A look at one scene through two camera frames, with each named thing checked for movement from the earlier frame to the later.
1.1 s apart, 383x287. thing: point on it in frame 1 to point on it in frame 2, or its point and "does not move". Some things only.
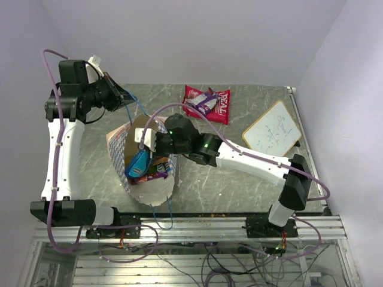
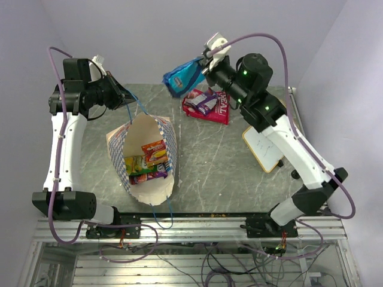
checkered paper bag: (123, 145) does not move
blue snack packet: (139, 165) to (185, 78)
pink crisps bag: (221, 115) does not move
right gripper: (158, 153) to (211, 73)
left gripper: (118, 94) does not move
